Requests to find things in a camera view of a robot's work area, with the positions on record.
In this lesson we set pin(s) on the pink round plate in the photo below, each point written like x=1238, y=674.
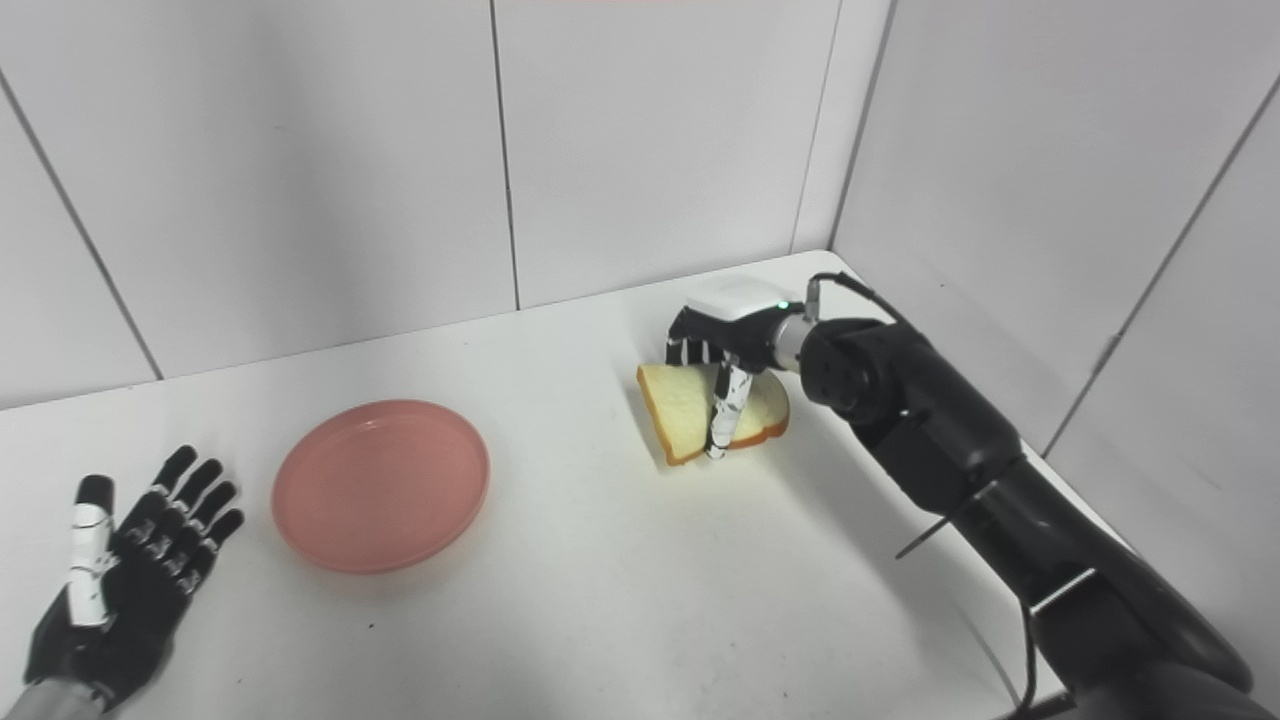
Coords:
x=380, y=490

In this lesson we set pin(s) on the slice of white bread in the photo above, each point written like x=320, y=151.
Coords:
x=680, y=405

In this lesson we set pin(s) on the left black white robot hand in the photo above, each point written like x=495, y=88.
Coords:
x=130, y=620

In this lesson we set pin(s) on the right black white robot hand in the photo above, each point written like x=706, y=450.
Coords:
x=740, y=320

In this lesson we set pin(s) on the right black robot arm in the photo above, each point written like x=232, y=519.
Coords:
x=950, y=440

